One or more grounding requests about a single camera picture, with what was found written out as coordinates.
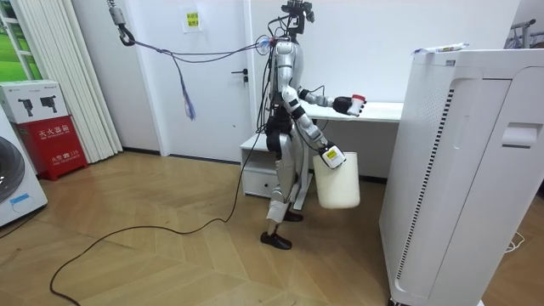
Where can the white plastic packet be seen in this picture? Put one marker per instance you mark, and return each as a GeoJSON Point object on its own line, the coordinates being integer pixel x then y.
{"type": "Point", "coordinates": [442, 48]}

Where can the white door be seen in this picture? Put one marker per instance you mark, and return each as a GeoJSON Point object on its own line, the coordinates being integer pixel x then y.
{"type": "Point", "coordinates": [212, 110]}

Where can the robot legs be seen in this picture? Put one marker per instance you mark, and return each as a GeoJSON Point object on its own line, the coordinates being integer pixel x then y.
{"type": "Point", "coordinates": [285, 166]}

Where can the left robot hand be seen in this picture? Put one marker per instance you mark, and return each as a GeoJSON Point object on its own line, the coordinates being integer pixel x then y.
{"type": "Point", "coordinates": [341, 105]}

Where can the white plastic bucket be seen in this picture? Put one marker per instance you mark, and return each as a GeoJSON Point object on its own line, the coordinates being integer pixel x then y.
{"type": "Point", "coordinates": [336, 187]}

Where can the paper notice with yellow label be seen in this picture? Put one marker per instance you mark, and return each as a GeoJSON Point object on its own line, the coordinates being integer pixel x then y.
{"type": "Point", "coordinates": [192, 19]}

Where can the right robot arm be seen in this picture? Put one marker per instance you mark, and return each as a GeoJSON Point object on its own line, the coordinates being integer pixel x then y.
{"type": "Point", "coordinates": [308, 126]}

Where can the red fire extinguisher box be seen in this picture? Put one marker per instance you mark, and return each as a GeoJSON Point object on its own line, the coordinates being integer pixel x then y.
{"type": "Point", "coordinates": [53, 146]}

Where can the white washing machine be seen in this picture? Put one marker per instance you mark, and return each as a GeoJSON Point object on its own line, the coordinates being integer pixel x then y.
{"type": "Point", "coordinates": [17, 187]}

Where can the white desk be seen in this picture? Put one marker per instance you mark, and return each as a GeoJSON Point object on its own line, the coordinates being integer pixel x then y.
{"type": "Point", "coordinates": [382, 112]}

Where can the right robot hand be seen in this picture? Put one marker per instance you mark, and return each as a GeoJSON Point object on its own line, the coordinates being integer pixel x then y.
{"type": "Point", "coordinates": [333, 156]}

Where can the grey metal rack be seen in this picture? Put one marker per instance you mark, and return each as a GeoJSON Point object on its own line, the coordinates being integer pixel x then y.
{"type": "Point", "coordinates": [525, 35]}

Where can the white bottle with red cap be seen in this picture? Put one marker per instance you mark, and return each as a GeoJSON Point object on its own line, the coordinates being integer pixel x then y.
{"type": "Point", "coordinates": [357, 105]}

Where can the window with green view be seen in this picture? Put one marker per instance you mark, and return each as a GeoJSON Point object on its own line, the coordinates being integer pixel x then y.
{"type": "Point", "coordinates": [13, 47]}

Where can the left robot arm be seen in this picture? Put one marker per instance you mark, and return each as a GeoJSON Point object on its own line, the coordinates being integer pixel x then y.
{"type": "Point", "coordinates": [317, 99]}

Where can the white cardboard box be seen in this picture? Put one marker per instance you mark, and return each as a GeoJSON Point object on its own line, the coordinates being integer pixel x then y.
{"type": "Point", "coordinates": [30, 100]}

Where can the white drawer cabinet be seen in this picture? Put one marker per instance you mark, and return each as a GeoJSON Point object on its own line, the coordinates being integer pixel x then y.
{"type": "Point", "coordinates": [256, 181]}

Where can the robot body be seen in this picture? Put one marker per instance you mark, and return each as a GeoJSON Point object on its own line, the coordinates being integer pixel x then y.
{"type": "Point", "coordinates": [285, 59]}

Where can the grey metal hook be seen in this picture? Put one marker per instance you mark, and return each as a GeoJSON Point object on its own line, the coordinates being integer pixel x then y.
{"type": "Point", "coordinates": [120, 26]}

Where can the large white appliance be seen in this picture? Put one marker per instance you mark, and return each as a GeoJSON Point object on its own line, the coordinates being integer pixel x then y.
{"type": "Point", "coordinates": [467, 178]}

